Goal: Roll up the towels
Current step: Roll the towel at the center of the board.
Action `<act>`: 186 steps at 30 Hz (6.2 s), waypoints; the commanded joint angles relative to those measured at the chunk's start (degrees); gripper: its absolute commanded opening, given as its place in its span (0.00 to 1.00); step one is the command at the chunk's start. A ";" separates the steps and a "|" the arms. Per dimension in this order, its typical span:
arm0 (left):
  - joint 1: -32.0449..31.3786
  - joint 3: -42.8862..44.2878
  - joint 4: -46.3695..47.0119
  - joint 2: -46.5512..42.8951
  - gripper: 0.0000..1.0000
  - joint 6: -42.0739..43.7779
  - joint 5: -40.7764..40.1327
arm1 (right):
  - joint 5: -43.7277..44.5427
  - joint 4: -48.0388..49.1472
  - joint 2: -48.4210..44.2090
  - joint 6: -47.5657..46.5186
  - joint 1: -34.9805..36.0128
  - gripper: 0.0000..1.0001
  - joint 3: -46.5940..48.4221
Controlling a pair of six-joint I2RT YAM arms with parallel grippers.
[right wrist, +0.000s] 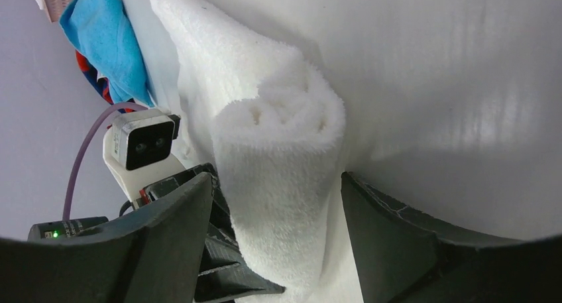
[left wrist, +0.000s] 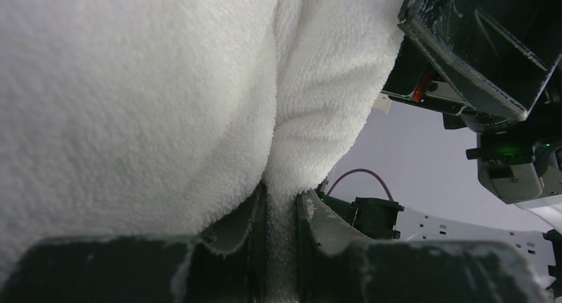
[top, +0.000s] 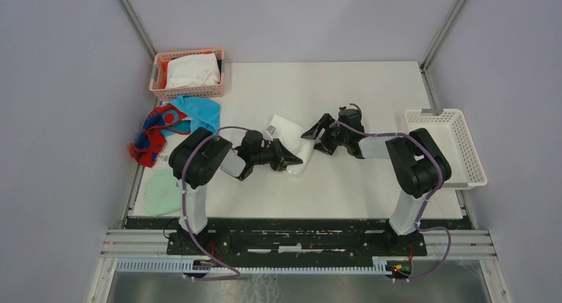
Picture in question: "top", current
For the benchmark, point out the red and blue towel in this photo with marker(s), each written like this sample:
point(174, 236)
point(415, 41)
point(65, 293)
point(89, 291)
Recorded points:
point(151, 141)

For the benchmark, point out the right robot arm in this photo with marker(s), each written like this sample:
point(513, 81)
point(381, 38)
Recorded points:
point(420, 167)

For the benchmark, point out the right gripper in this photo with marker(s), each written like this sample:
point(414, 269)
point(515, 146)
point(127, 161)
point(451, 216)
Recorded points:
point(325, 146)

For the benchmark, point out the white plastic basket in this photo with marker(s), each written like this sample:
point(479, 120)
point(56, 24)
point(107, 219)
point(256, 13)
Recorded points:
point(451, 133)

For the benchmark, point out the aluminium frame rails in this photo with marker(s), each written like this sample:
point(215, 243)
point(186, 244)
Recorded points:
point(467, 245)

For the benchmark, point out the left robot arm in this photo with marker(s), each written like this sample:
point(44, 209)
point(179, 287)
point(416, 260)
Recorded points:
point(197, 158)

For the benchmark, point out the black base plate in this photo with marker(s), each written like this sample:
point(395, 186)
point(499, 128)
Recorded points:
point(292, 243)

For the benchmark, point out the pink plastic basket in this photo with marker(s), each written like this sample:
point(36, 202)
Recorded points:
point(157, 83)

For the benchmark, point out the white towel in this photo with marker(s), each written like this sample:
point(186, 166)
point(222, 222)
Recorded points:
point(289, 134)
point(192, 71)

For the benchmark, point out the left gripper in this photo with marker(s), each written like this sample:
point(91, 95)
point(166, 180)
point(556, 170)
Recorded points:
point(283, 156)

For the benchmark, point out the mint green towel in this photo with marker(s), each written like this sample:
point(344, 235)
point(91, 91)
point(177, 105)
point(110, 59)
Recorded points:
point(161, 194)

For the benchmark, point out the white slotted cable duct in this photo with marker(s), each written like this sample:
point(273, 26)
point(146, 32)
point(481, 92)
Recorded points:
point(196, 267)

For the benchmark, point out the white towel in basket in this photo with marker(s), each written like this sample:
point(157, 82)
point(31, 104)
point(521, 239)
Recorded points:
point(192, 71)

